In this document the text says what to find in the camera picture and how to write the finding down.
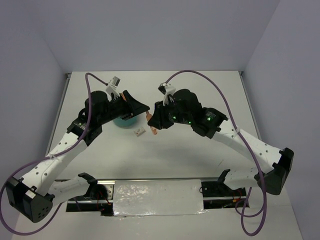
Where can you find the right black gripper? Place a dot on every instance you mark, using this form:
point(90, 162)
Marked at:
point(158, 120)

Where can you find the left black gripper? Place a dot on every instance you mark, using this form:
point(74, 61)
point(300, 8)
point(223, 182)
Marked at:
point(132, 108)

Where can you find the orange utility cutter pen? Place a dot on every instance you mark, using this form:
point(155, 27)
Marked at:
point(152, 128)

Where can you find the teal round organizer container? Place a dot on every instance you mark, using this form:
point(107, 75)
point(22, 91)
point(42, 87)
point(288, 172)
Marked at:
point(121, 123)

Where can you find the white eraser box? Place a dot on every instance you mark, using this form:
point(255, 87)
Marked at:
point(139, 131)

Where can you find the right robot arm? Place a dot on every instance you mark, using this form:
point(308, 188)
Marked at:
point(183, 107)

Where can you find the silver foil cover plate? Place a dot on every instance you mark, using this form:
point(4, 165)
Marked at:
point(157, 198)

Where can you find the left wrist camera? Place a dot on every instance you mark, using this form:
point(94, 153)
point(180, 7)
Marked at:
point(111, 87)

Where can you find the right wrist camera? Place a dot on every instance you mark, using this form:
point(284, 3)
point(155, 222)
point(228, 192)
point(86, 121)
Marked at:
point(168, 91)

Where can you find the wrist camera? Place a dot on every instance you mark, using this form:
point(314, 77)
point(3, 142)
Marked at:
point(111, 87)
point(168, 91)

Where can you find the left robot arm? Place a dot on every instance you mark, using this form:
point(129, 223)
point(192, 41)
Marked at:
point(37, 192)

